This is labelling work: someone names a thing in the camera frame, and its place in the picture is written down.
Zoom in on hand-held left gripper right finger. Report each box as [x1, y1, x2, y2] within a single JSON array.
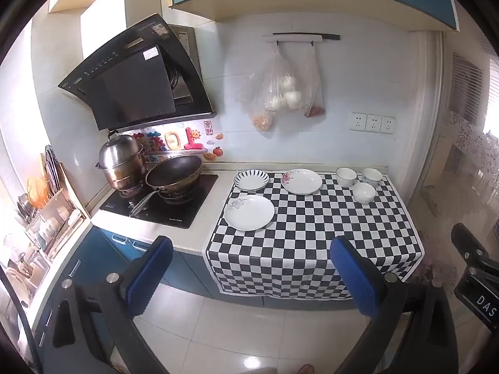
[[331, 236, 461, 374]]

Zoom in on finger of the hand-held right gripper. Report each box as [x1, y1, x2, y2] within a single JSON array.
[[451, 223, 490, 269]]

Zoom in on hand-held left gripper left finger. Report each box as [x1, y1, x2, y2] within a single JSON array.
[[41, 236, 174, 374]]

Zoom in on plain white bowl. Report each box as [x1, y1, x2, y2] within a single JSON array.
[[353, 182, 377, 204]]

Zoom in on white bowl with dark rim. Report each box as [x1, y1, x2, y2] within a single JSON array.
[[336, 167, 358, 188]]

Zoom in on dark plates in rack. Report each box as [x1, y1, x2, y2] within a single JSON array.
[[44, 145, 65, 195]]

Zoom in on blue lower cabinet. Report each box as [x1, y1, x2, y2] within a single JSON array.
[[35, 225, 353, 374]]

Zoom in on black white checkered cloth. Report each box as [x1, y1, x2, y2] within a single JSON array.
[[202, 170, 425, 300]]

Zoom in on black gas stove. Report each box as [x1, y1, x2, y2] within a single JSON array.
[[99, 173, 219, 230]]

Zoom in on frosted glass sliding door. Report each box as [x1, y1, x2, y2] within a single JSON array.
[[413, 31, 499, 242]]

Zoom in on pink flower plate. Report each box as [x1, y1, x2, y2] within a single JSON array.
[[281, 169, 323, 195]]

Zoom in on metal dish rack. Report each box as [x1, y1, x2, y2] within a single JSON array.
[[17, 144, 92, 260]]

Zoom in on blue flower plate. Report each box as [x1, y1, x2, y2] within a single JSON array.
[[224, 195, 275, 231]]

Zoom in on steel steamer pot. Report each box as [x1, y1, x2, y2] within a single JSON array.
[[94, 130, 148, 191]]

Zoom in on clear glass container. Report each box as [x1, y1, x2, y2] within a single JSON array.
[[2, 234, 51, 289]]

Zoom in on black striped plate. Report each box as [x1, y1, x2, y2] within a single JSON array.
[[234, 170, 269, 192]]

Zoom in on orange plastic basket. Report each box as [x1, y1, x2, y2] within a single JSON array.
[[27, 176, 49, 209]]

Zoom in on plastic bag with red contents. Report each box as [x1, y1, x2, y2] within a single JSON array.
[[303, 45, 327, 118]]

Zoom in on plastic bag with orange contents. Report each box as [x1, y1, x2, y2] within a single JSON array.
[[249, 103, 277, 132]]

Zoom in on black range hood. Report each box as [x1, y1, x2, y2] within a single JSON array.
[[58, 13, 217, 132]]

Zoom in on plastic bag with white bulbs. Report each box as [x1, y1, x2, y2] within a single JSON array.
[[238, 47, 312, 113]]

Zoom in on white hood chimney cover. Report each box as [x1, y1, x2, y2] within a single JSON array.
[[80, 0, 172, 59]]

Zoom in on dark wok with handle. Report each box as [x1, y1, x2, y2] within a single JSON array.
[[128, 154, 203, 219]]

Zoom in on colourful wall stickers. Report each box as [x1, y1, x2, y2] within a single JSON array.
[[133, 120, 225, 163]]

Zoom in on white wall hook rail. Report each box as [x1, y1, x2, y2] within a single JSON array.
[[262, 34, 324, 45]]

